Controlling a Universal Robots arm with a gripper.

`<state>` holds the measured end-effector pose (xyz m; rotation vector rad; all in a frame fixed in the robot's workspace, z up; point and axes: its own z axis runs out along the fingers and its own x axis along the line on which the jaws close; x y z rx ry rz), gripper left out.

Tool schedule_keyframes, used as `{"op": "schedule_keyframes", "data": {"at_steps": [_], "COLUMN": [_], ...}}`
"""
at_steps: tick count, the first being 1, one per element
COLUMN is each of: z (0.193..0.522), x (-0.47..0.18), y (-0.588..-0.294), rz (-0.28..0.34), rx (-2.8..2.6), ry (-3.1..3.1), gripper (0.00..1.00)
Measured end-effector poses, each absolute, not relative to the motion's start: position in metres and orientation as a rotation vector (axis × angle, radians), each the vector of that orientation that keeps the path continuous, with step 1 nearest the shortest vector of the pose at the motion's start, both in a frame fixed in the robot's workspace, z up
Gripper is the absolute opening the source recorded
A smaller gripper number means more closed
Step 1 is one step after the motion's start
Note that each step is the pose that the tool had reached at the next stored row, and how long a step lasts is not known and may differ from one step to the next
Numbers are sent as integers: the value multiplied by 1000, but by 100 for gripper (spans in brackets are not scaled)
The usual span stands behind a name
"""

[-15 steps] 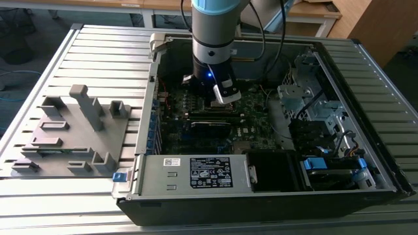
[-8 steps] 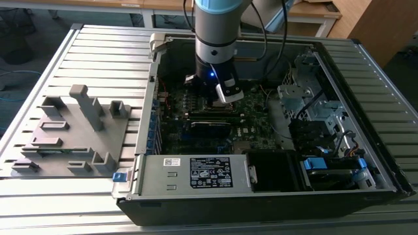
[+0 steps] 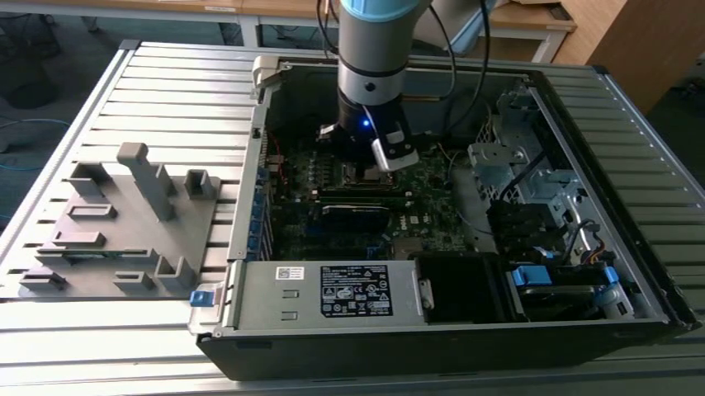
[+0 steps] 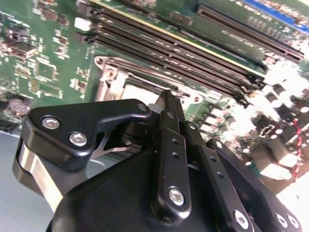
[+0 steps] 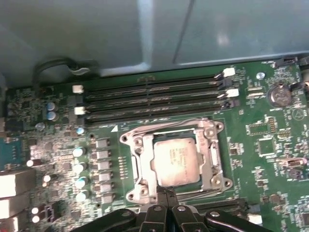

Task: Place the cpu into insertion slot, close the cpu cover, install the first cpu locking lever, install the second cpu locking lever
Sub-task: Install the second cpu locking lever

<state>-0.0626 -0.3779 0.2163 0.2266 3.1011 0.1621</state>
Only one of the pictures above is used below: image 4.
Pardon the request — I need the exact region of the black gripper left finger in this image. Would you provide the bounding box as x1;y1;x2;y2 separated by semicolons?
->
11;89;192;220

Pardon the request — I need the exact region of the silver CPU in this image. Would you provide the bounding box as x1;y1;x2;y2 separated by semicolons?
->
118;81;174;102

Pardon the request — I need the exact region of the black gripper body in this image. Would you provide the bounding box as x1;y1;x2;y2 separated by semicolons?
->
47;152;232;232

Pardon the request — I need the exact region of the metal socket cover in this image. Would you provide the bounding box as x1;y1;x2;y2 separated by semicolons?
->
101;60;196;102

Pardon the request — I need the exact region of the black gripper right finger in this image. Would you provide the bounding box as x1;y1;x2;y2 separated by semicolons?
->
173;93;304;232

